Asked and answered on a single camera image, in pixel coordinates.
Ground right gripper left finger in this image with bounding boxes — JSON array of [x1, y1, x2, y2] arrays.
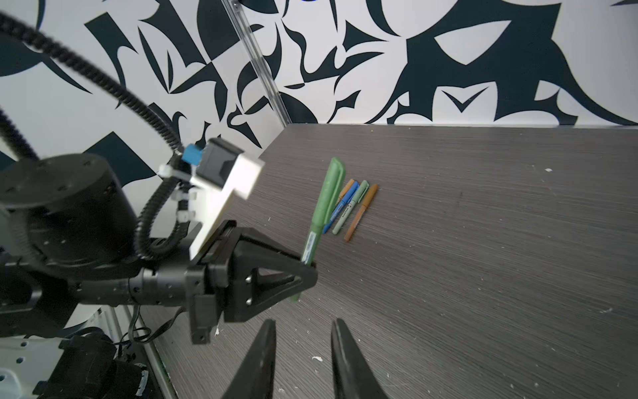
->
[[222, 319, 277, 399]]

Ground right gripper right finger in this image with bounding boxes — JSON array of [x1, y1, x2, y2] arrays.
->
[[331, 319, 389, 399]]

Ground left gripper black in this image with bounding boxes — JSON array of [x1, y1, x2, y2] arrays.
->
[[1, 153, 318, 344]]

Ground dark green pen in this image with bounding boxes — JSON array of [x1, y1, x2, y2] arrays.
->
[[290, 156, 347, 303]]

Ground blue pen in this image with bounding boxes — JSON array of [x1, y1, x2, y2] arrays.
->
[[322, 181, 359, 234]]

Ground tan pen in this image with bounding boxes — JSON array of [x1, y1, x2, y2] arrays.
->
[[337, 179, 356, 203]]

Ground light green pen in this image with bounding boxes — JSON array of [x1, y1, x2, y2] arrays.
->
[[332, 181, 370, 235]]

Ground brown pen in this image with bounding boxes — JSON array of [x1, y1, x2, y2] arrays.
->
[[344, 184, 379, 242]]

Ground dark green pen cap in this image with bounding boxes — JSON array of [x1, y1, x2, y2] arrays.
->
[[311, 157, 345, 234]]

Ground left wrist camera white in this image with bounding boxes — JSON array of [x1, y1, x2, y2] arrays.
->
[[182, 138, 264, 259]]

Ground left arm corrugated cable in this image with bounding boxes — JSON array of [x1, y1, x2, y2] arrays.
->
[[0, 12, 200, 263]]

